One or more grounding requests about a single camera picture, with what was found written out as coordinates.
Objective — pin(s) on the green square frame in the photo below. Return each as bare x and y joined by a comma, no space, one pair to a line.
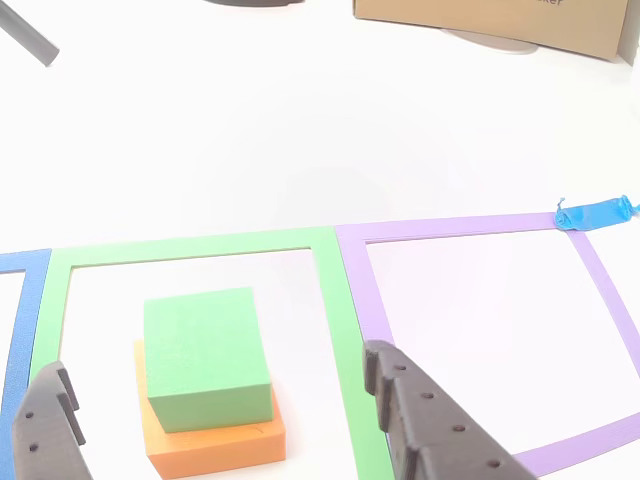
200,247

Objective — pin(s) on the black mesh bin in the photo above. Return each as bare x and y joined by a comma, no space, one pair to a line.
255,2

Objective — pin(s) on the blue tape strip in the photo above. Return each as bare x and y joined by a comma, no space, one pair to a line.
595,216

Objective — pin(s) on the orange square block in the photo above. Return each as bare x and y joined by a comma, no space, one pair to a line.
220,450

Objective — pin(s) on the blue square frame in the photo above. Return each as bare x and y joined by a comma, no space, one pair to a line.
22,340

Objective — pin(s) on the green cube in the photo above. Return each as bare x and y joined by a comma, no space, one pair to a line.
205,350

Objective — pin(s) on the brown cardboard box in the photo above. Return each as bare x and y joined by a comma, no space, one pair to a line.
490,20

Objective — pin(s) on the black round post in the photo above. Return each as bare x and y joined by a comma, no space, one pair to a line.
27,35

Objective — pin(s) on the purple square frame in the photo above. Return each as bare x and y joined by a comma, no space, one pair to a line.
450,227

